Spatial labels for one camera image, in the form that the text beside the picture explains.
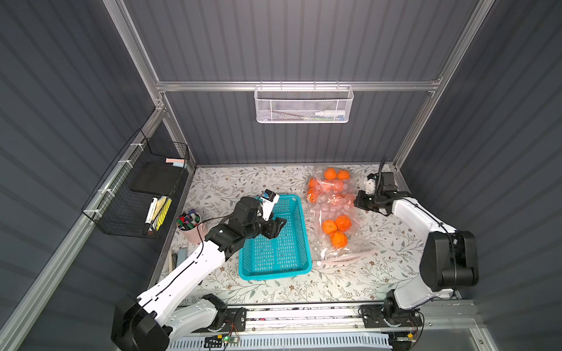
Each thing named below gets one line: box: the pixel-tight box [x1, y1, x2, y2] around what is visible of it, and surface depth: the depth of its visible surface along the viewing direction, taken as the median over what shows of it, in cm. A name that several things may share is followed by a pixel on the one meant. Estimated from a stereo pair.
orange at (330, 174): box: [323, 167, 338, 181], surface depth 111 cm
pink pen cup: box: [176, 208, 207, 245], surface depth 86 cm
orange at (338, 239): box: [330, 229, 349, 249], surface depth 88 cm
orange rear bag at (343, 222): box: [335, 214, 352, 232], surface depth 93 cm
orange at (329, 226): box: [321, 219, 338, 235], surface depth 93 cm
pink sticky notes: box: [165, 157, 186, 164], surface depth 86 cm
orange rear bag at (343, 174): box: [337, 169, 351, 180], surface depth 111 cm
